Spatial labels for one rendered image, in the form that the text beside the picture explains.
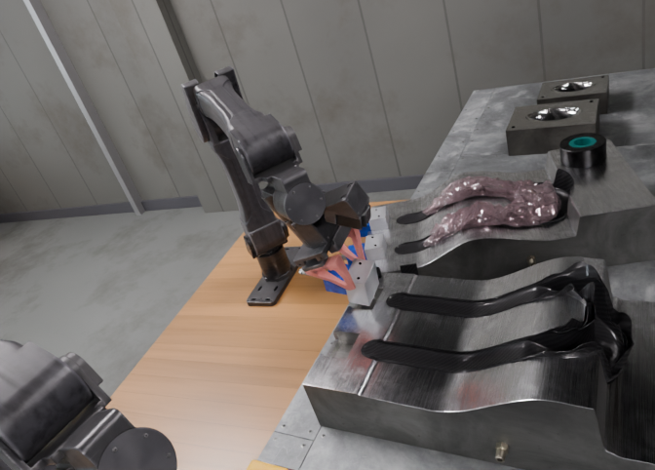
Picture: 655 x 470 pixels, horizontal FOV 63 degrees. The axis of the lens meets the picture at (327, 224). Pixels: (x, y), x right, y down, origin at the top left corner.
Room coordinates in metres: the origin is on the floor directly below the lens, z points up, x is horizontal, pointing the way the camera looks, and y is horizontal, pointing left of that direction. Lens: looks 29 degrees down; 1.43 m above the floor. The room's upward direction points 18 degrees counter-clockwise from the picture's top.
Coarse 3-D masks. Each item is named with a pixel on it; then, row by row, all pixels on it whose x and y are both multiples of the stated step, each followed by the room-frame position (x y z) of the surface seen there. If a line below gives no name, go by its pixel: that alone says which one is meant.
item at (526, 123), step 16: (528, 112) 1.27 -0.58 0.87; (544, 112) 1.25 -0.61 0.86; (560, 112) 1.23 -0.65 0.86; (576, 112) 1.20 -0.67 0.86; (592, 112) 1.15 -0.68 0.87; (512, 128) 1.21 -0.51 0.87; (528, 128) 1.18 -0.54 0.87; (544, 128) 1.16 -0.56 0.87; (560, 128) 1.14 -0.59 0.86; (576, 128) 1.12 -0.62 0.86; (592, 128) 1.10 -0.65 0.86; (512, 144) 1.20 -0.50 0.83; (528, 144) 1.18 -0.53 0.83; (544, 144) 1.16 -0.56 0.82
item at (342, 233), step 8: (336, 232) 0.70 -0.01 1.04; (344, 232) 0.71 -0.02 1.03; (352, 232) 0.72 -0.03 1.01; (336, 240) 0.69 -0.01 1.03; (344, 240) 0.70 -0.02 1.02; (352, 240) 0.73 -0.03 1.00; (360, 240) 0.73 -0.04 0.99; (336, 248) 0.68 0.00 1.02; (344, 248) 0.75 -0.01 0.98; (360, 248) 0.72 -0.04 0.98; (352, 256) 0.74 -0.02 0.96; (360, 256) 0.73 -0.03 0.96
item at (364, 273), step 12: (348, 264) 0.74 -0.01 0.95; (360, 264) 0.72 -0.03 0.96; (372, 264) 0.71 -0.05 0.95; (312, 276) 0.76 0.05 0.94; (336, 276) 0.72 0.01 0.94; (360, 276) 0.69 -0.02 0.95; (372, 276) 0.71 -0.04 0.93; (336, 288) 0.71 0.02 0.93; (360, 288) 0.68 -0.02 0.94; (372, 288) 0.70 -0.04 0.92; (360, 300) 0.69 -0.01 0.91
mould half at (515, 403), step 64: (576, 256) 0.60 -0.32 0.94; (384, 320) 0.65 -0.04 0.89; (448, 320) 0.61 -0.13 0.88; (512, 320) 0.54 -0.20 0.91; (640, 320) 0.52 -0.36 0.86; (320, 384) 0.56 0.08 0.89; (384, 384) 0.53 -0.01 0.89; (448, 384) 0.50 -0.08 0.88; (512, 384) 0.43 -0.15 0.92; (576, 384) 0.40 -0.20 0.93; (640, 384) 0.43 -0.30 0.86; (448, 448) 0.46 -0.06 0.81; (512, 448) 0.41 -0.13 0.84; (576, 448) 0.37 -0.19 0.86; (640, 448) 0.35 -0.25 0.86
